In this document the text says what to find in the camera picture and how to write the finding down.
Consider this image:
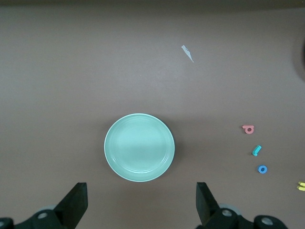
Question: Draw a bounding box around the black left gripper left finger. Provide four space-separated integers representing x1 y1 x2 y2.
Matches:
0 182 88 229

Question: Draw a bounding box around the pink foam letter p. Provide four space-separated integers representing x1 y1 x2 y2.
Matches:
242 124 255 135

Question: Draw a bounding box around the pale green ceramic plate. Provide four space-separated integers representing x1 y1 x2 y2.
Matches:
104 113 176 183

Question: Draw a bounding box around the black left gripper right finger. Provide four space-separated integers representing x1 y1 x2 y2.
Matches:
196 182 289 229

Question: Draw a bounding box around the brown paper table cover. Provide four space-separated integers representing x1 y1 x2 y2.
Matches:
0 0 305 229

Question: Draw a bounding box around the white paper scrap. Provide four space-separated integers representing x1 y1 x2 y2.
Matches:
181 44 195 63

